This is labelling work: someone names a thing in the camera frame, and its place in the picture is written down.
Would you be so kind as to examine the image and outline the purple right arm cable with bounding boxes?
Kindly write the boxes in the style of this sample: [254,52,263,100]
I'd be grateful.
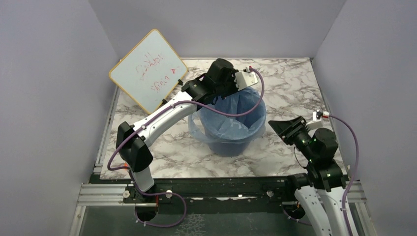
[282,111,359,236]

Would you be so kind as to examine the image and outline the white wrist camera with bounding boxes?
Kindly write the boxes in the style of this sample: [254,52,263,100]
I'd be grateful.
[234,67,259,91]
[306,110,330,131]

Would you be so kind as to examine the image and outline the light blue trash bag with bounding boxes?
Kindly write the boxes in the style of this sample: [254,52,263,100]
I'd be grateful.
[187,86,267,144]

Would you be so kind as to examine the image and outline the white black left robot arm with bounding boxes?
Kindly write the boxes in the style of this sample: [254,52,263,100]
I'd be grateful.
[112,59,254,202]

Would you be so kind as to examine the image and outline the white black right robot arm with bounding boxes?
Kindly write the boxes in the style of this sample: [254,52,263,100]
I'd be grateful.
[268,114,358,236]

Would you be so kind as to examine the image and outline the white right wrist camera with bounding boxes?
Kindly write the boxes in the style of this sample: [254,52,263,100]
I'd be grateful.
[306,110,330,131]

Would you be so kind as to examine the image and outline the yellow-framed whiteboard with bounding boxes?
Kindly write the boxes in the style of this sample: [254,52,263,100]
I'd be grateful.
[109,29,188,114]

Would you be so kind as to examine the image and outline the black metal mounting rail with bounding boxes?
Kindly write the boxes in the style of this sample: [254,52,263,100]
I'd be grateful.
[78,175,305,218]

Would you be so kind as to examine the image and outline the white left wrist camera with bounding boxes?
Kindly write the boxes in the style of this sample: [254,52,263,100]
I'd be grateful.
[234,67,259,91]

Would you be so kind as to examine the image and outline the blue plastic trash bin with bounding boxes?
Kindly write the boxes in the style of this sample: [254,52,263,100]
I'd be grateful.
[199,86,266,158]

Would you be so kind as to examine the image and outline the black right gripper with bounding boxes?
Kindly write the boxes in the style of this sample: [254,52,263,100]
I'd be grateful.
[268,115,318,161]

